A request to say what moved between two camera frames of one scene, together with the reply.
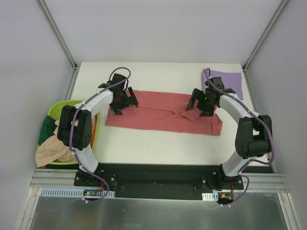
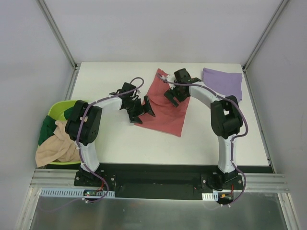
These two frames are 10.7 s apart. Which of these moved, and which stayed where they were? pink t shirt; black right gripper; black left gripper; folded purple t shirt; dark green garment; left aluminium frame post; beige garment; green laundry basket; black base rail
Moved: black right gripper; black left gripper; pink t shirt
Stayed: green laundry basket; dark green garment; beige garment; folded purple t shirt; black base rail; left aluminium frame post
